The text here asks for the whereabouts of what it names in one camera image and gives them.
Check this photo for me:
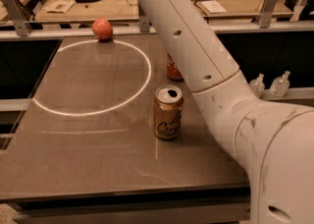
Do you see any right metal bracket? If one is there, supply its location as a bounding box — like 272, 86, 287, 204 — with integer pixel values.
257, 0, 277, 28

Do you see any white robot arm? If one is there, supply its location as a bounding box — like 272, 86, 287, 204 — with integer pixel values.
137, 0, 314, 224

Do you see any white paper card left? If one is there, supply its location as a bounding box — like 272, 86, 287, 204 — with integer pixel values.
44, 0, 74, 14

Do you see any red coke can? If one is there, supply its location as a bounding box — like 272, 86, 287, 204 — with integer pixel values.
166, 54, 183, 82

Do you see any white paper card right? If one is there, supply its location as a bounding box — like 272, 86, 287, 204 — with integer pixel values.
201, 0, 227, 14

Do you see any left metal bracket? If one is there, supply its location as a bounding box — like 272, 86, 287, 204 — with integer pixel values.
1, 0, 31, 36

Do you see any metal bracket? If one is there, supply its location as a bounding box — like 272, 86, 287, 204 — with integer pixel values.
1, 0, 31, 36
138, 6, 150, 32
257, 0, 277, 28

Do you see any clear sanitizer bottle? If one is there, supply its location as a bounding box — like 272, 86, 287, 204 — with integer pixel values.
269, 71, 290, 97
249, 74, 265, 98

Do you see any clear sanitizer bottle left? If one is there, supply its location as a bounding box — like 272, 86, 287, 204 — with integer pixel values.
249, 74, 265, 98

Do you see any red apple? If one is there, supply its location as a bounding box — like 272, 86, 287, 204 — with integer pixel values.
92, 19, 113, 40

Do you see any metal rail behind table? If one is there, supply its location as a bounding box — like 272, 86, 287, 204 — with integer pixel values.
0, 21, 314, 41

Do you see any white paper card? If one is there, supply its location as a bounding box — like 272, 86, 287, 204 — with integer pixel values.
44, 0, 74, 14
201, 0, 227, 14

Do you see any clear sanitizer bottle right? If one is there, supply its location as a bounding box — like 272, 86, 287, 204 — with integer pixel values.
269, 71, 290, 97

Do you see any orange soda can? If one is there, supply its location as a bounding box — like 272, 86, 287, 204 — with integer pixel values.
154, 84, 183, 140

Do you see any middle metal bracket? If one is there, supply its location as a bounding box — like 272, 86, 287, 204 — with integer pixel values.
138, 6, 150, 32

